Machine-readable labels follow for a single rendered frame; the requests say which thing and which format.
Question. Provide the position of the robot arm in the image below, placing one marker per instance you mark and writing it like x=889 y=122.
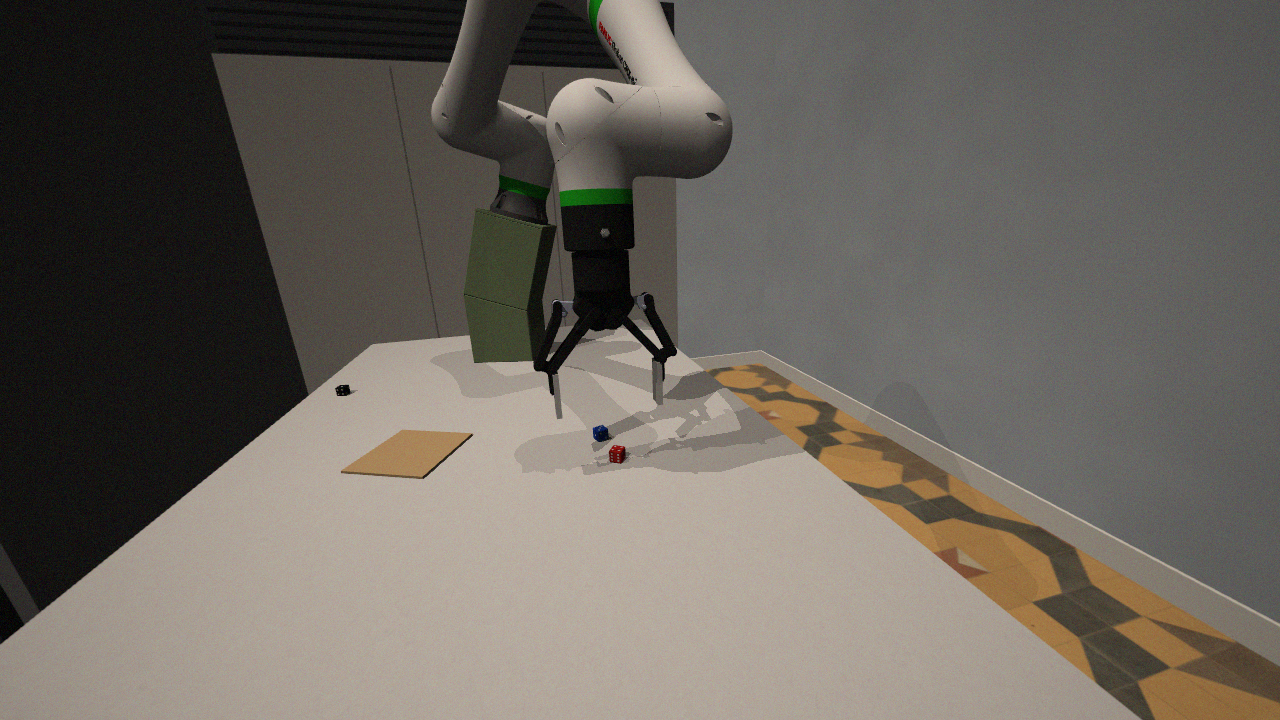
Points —
x=599 y=135

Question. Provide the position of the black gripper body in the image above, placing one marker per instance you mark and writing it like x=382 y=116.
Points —
x=601 y=280

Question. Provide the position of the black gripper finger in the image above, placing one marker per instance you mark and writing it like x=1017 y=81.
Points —
x=645 y=302
x=560 y=310

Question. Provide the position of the tan flat square mat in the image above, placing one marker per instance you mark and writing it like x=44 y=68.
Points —
x=408 y=454

